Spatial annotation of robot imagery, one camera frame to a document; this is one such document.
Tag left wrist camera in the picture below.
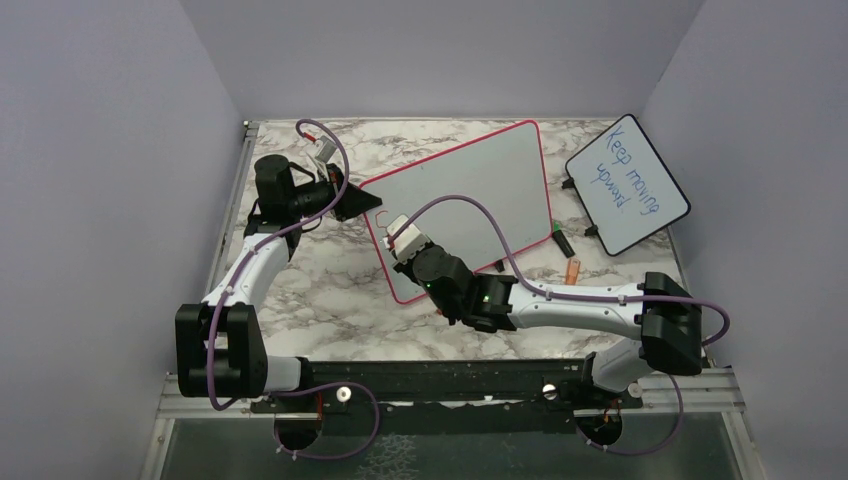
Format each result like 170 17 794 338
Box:
306 136 337 180

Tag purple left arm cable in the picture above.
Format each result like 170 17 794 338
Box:
205 119 382 463

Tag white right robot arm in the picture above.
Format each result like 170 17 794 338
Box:
393 243 702 407

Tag green capped black marker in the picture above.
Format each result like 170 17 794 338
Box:
551 225 575 259

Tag black framed written whiteboard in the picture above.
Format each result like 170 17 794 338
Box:
564 114 691 256

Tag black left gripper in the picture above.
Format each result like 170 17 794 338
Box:
289 163 382 222

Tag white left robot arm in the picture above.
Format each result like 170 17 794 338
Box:
175 154 382 411

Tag pink framed whiteboard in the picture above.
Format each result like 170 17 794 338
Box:
360 120 553 305

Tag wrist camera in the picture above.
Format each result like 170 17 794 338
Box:
306 136 337 180
383 215 431 261

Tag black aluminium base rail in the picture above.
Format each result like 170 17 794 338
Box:
140 357 763 480

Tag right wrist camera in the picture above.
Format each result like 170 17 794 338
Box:
383 215 431 261

